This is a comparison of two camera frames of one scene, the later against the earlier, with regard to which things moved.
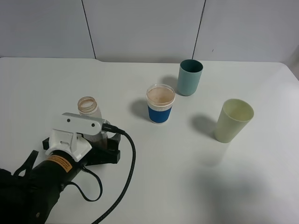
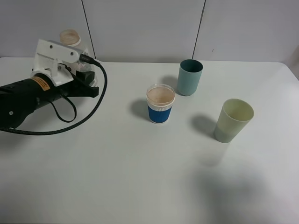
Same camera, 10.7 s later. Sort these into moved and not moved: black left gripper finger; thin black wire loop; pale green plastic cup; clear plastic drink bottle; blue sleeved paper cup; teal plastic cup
Moved: clear plastic drink bottle; thin black wire loop; black left gripper finger
Not moved: blue sleeved paper cup; pale green plastic cup; teal plastic cup
